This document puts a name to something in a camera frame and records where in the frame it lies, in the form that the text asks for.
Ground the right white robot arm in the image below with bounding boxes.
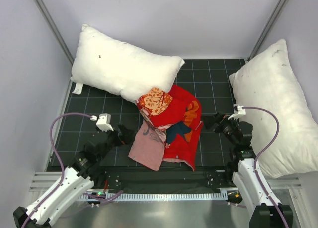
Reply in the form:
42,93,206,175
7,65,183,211
201,113,293,228

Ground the white pillow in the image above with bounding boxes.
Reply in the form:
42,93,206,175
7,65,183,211
229,39,318,178
71,24,185,102

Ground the left aluminium frame post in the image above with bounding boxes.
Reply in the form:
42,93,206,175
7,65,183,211
34,0,74,64

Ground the right aluminium frame post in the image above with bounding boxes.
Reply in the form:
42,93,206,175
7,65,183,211
247,0,289,61

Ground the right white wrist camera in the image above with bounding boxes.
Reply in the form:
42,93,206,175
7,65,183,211
228,104,246,120

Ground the red patterned pillowcase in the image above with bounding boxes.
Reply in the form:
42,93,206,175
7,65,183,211
128,85,203,171

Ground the aluminium frame post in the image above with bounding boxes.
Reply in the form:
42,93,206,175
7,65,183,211
247,0,289,61
34,0,74,64

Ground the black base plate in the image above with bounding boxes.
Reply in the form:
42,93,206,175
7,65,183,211
92,166,236,194

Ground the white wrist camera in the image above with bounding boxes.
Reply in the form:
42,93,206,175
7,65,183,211
228,104,246,120
96,113,114,132

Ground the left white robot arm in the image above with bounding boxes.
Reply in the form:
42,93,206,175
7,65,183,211
13,124,135,228

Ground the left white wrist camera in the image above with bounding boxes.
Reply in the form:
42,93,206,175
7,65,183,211
96,113,114,132

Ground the white slotted cable duct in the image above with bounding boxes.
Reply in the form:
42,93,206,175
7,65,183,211
81,191,228,202

